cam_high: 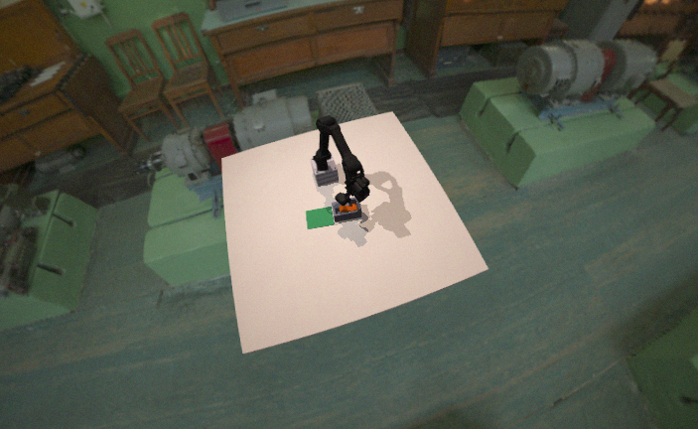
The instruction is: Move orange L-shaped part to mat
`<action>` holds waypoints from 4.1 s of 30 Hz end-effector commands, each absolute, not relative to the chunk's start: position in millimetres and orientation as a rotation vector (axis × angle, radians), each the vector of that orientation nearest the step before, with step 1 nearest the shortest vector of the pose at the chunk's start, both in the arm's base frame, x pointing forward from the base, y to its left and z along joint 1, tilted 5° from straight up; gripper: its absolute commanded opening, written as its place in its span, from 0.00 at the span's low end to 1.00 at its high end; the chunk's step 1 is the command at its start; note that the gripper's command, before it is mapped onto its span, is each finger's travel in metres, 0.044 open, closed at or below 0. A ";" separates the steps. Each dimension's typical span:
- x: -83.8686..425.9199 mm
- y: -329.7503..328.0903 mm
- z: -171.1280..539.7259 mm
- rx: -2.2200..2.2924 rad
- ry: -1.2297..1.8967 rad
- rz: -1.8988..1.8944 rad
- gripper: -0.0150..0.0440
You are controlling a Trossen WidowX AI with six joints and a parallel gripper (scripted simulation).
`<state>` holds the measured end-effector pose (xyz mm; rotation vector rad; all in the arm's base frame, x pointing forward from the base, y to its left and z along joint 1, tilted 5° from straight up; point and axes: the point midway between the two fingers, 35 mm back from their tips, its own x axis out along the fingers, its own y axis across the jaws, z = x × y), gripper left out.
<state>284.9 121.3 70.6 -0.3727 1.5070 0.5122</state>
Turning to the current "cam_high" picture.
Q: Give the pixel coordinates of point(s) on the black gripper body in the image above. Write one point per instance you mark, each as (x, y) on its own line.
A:
(344, 198)

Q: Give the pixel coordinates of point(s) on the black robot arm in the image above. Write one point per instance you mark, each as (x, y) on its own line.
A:
(351, 165)

